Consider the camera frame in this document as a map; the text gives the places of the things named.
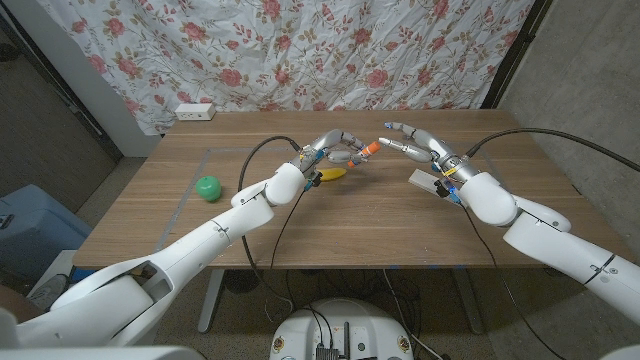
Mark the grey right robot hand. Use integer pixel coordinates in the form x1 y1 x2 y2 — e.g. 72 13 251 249
378 121 480 184

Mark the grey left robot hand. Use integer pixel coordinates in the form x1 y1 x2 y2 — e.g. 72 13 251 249
291 128 369 174

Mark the orange and white glue stick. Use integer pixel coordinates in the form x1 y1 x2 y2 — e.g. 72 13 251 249
348 147 371 169

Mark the white stylus pen box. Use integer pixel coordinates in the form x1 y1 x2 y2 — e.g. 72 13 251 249
408 168 451 199

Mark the floral backdrop cloth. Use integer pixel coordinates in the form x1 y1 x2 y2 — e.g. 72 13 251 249
37 0 536 136

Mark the green ball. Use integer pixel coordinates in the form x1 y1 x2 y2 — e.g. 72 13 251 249
194 174 223 203

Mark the black backdrop stand pole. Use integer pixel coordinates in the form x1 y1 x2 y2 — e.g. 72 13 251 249
0 12 125 164
480 0 554 110

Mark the white power strip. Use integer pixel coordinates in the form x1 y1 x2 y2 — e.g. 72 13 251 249
174 103 217 122

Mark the grey metal table leg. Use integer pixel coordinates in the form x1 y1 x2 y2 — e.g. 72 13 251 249
452 269 486 335
197 269 226 335

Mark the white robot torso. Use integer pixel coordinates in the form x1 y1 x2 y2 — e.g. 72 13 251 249
268 298 415 360

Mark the blue plastic bin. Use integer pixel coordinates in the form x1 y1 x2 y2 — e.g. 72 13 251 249
0 183 94 284

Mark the grey person shoe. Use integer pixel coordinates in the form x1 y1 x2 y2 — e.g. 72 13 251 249
27 273 70 311

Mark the person bare leg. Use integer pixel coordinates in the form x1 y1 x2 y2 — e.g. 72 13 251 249
0 283 47 324

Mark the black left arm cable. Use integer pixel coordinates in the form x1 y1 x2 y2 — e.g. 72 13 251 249
237 135 304 281

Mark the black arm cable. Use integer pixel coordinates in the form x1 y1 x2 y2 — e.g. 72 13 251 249
237 135 304 281
464 127 640 174

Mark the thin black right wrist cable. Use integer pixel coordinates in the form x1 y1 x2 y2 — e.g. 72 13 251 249
459 204 566 360

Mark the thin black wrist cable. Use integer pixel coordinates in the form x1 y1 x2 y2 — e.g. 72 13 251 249
269 188 306 271
459 204 566 360

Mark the thin black left wrist cable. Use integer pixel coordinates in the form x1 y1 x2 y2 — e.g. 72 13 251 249
269 188 306 271

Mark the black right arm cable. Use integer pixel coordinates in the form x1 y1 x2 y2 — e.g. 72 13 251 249
464 127 640 174

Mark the white floor cable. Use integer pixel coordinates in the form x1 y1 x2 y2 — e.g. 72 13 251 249
382 269 444 360

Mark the white wall column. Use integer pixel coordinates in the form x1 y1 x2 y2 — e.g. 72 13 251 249
2 0 162 159

